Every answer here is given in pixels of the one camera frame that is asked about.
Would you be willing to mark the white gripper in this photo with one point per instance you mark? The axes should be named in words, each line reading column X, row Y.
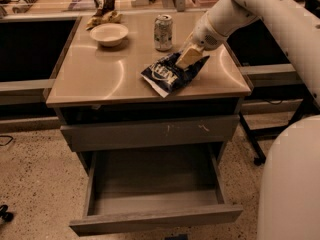
column 205, row 34

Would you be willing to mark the blue chip bag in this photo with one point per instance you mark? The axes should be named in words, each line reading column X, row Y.
column 165, row 77

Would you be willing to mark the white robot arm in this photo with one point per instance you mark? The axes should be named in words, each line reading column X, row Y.
column 289, row 204

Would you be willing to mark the closed top drawer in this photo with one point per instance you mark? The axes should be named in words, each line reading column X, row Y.
column 150, row 133

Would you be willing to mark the grey drawer cabinet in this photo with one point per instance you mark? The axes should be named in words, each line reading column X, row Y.
column 104, row 85

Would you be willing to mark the open middle drawer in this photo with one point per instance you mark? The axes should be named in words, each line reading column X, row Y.
column 144, row 189

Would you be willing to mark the white soda can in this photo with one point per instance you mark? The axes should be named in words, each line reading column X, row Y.
column 163, row 32

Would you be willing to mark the white ceramic bowl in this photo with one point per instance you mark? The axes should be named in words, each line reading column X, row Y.
column 109, row 34

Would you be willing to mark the black table leg with caster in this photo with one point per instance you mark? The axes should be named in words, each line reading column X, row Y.
column 260, row 157

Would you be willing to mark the black caster at left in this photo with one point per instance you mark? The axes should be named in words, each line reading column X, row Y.
column 4, row 214

